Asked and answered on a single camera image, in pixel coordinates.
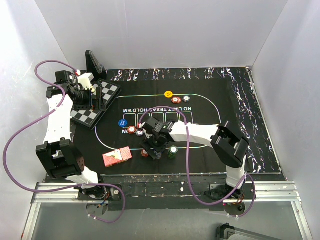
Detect yellow big blind button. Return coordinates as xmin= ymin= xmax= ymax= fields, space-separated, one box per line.
xmin=164 ymin=90 xmax=174 ymax=99

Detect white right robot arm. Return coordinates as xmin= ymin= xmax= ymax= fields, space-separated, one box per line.
xmin=138 ymin=117 xmax=250 ymax=199

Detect blue chips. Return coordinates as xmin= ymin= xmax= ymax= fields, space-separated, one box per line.
xmin=136 ymin=130 xmax=144 ymax=137
xmin=182 ymin=95 xmax=191 ymax=103

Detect black poker felt mat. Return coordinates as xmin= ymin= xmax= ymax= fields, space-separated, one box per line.
xmin=71 ymin=67 xmax=281 ymax=175

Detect green poker chip stack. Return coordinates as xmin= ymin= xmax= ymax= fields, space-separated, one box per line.
xmin=168 ymin=145 xmax=179 ymax=159

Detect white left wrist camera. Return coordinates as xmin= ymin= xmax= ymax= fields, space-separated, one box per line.
xmin=77 ymin=73 xmax=94 ymax=90

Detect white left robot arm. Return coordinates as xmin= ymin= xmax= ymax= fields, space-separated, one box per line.
xmin=36 ymin=70 xmax=108 ymax=200

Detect blue small blind button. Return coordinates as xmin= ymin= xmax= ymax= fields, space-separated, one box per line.
xmin=118 ymin=118 xmax=128 ymax=128

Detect red poker chip stack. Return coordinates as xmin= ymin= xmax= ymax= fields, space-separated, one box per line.
xmin=141 ymin=149 xmax=149 ymax=158

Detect black case bottom right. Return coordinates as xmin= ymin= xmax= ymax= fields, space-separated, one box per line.
xmin=215 ymin=223 xmax=277 ymax=240

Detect black white chess board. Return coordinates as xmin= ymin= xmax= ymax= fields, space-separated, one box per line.
xmin=70 ymin=79 xmax=121 ymax=130

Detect black chess board lid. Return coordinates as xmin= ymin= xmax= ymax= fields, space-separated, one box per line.
xmin=85 ymin=50 xmax=107 ymax=80

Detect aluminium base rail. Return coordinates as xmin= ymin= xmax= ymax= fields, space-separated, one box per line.
xmin=21 ymin=174 xmax=315 ymax=240

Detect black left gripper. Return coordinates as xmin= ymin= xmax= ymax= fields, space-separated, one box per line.
xmin=74 ymin=86 xmax=107 ymax=111

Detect red chips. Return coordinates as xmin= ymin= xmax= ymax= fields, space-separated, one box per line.
xmin=127 ymin=126 xmax=136 ymax=134
xmin=171 ymin=96 xmax=182 ymax=104

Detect red playing card box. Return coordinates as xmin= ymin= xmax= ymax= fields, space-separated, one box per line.
xmin=102 ymin=146 xmax=132 ymax=168

